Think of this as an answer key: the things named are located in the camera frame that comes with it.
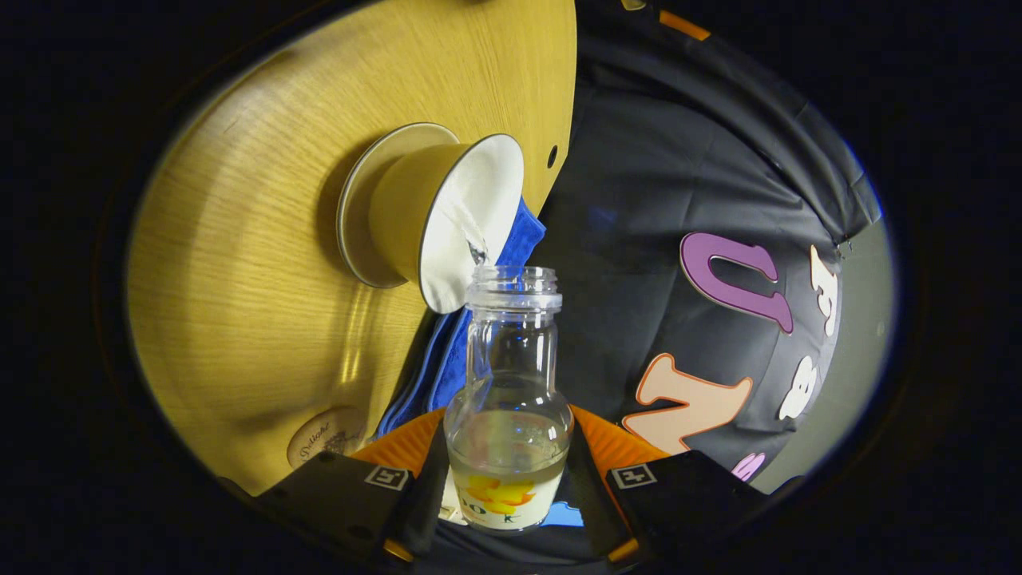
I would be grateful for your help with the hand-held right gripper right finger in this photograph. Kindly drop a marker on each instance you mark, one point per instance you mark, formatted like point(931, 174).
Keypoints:
point(595, 503)

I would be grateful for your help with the round wooden coaster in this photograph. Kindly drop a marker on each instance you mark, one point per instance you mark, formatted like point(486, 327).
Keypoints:
point(323, 439)

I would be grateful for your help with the yellow teacup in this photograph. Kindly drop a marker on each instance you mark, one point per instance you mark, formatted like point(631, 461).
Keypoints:
point(407, 208)

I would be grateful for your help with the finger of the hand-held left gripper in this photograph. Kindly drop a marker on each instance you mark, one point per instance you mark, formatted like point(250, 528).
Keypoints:
point(684, 24)

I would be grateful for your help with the yellow saucer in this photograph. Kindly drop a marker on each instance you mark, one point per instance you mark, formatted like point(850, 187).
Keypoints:
point(359, 216)

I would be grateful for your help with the blue towel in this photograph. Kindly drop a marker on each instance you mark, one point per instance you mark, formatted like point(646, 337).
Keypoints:
point(447, 359)

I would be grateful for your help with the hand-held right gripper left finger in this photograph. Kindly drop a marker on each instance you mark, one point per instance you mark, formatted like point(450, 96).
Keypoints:
point(427, 495)

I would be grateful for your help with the black backdrop cloth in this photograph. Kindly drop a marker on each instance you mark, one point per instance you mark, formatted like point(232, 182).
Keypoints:
point(639, 200)

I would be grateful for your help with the clear glass water bottle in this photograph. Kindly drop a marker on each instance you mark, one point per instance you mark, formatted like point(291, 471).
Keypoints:
point(511, 431)

